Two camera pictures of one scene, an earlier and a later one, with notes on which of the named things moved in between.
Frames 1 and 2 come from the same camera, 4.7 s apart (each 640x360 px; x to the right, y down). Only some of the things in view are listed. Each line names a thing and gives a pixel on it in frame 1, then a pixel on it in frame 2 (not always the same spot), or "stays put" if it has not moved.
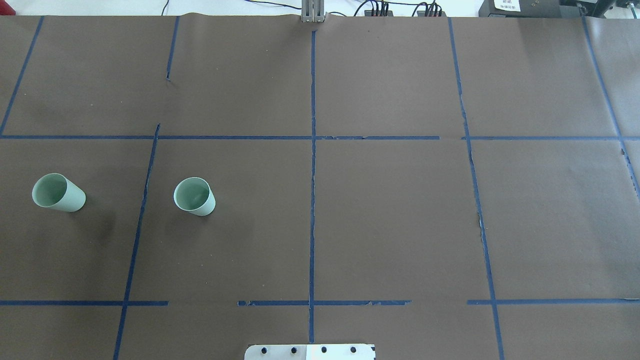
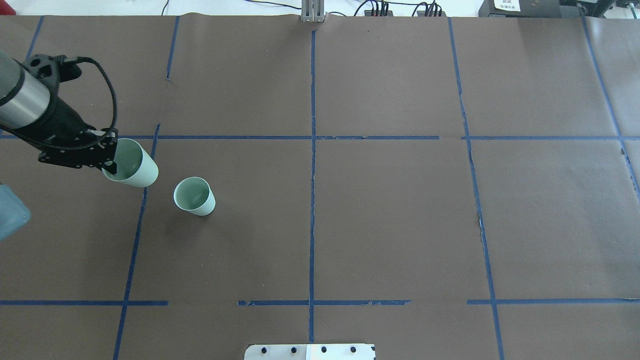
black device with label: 532,8 stays put
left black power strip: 368,13 stays put
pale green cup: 55,190 -> 135,165
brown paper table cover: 177,187 stays put
